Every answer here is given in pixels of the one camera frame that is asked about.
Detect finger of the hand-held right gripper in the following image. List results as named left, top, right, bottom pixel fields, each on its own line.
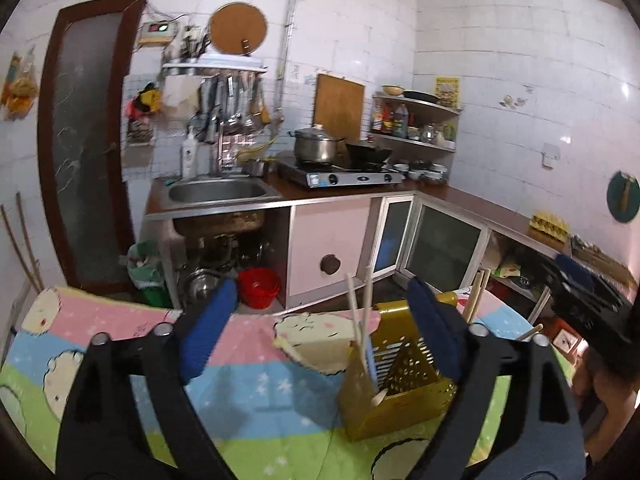
left=555, top=254, right=596, bottom=286

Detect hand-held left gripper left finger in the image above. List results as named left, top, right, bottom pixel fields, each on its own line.
left=55, top=277, right=238, bottom=480

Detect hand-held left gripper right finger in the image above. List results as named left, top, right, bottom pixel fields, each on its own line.
left=405, top=275, right=586, bottom=480

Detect light blue handled utensil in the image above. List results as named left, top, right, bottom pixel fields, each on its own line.
left=365, top=335, right=382, bottom=387

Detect yellow plastic utensil holder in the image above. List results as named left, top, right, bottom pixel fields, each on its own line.
left=337, top=300, right=458, bottom=442

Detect row of hanging kitchen utensils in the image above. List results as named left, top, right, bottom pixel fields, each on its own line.
left=200, top=72, right=271, bottom=137

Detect person's right hand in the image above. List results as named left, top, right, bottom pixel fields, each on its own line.
left=572, top=352, right=640, bottom=463

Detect tray of small items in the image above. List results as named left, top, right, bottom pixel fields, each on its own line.
left=570, top=234, right=638, bottom=281

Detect orange box with white socket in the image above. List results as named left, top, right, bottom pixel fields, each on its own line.
left=547, top=317, right=588, bottom=361

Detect yellow egg carton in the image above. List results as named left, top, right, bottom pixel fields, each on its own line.
left=529, top=212, right=571, bottom=241

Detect bags in open cabinet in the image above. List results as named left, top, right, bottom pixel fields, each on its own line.
left=492, top=255, right=546, bottom=292

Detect steel pots under sink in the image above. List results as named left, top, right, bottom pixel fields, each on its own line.
left=185, top=240, right=261, bottom=302

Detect red plastic basin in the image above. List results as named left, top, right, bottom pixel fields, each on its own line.
left=237, top=267, right=281, bottom=309

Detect wide glass cabinet door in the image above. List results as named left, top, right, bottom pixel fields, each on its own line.
left=400, top=200, right=491, bottom=293

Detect printed cartoon blanket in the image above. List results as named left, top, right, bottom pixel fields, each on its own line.
left=0, top=285, right=576, bottom=480

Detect green bin bag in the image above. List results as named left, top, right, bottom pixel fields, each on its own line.
left=127, top=240, right=171, bottom=306

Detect narrow glass cabinet door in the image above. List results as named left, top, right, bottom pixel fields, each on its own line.
left=372, top=195, right=416, bottom=278

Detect kitchen counter cabinet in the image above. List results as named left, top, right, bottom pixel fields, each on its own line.
left=145, top=180, right=640, bottom=326

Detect pink cabinet door with hole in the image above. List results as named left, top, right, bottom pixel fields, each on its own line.
left=287, top=195, right=373, bottom=301

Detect stainless steel sink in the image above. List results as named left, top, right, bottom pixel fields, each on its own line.
left=145, top=176, right=283, bottom=236

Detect group of small bowls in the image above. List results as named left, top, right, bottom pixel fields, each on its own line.
left=392, top=160, right=448, bottom=182

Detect steel gas stove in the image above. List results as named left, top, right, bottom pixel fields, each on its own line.
left=277, top=159, right=405, bottom=190

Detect white soap bottle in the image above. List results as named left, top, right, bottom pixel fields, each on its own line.
left=181, top=125, right=198, bottom=179

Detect metal corner shelf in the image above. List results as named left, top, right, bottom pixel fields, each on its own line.
left=369, top=92, right=463, bottom=183

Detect black wok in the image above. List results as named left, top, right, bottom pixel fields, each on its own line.
left=345, top=141, right=394, bottom=167

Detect row of condiment bottles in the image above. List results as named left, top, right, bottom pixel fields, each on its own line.
left=372, top=102, right=457, bottom=142

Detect wooden sticks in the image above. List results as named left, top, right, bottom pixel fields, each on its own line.
left=0, top=192, right=43, bottom=291

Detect steel pot with lid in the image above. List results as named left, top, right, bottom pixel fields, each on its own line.
left=289, top=127, right=346, bottom=164

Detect brown frosted glass door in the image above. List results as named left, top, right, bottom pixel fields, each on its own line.
left=37, top=0, right=151, bottom=293

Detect wooden cutting board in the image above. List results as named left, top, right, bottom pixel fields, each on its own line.
left=312, top=73, right=366, bottom=142

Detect white hanging plastic bag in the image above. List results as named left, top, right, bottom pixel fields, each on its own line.
left=162, top=76, right=201, bottom=107

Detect steel cup of chopsticks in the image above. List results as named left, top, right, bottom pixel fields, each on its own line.
left=177, top=25, right=208, bottom=58

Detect white control box with display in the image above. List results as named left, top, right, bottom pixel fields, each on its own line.
left=139, top=20, right=180, bottom=45

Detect hanging yellow bags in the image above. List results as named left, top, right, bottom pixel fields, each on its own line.
left=0, top=50, right=40, bottom=121

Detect green round wall hanging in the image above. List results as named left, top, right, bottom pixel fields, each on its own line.
left=606, top=170, right=640, bottom=223

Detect yellow wall poster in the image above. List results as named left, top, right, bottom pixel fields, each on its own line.
left=435, top=76, right=461, bottom=108

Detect wire grid with hanging items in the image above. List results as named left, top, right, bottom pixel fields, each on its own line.
left=125, top=82, right=163, bottom=147

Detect metal wall rack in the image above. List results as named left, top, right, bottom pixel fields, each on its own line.
left=161, top=55, right=268, bottom=77

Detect metal wall pipe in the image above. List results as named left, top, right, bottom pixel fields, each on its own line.
left=277, top=0, right=306, bottom=126

